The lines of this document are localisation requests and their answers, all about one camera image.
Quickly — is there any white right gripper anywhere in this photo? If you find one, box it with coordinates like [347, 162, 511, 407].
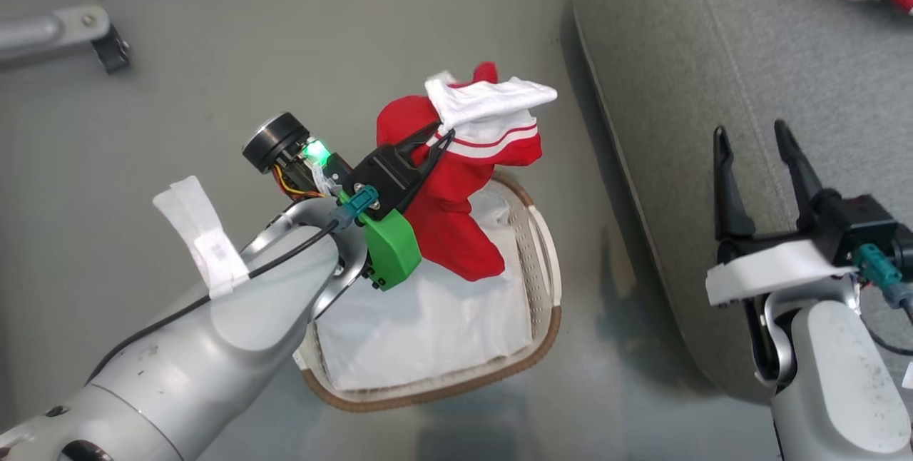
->
[705, 119, 858, 308]

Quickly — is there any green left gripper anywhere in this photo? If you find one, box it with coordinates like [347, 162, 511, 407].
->
[353, 121, 457, 293]

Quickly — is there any red and white garment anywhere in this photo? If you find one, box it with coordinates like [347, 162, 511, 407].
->
[375, 61, 559, 283]

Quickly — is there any grey fabric sofa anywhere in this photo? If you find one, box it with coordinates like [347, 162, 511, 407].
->
[570, 0, 913, 406]

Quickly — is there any white tape label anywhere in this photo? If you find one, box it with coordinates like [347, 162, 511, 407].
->
[151, 175, 251, 300]

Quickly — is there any woven laundry basket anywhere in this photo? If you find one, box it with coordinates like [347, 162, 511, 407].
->
[293, 171, 563, 414]

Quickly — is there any black caster wheel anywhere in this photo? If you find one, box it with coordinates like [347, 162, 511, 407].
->
[91, 24, 132, 76]

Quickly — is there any grey partition foot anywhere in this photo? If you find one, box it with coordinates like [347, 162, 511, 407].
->
[0, 4, 113, 68]

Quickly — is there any black cable with teal connector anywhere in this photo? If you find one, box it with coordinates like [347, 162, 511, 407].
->
[853, 243, 913, 359]
[84, 186, 381, 385]

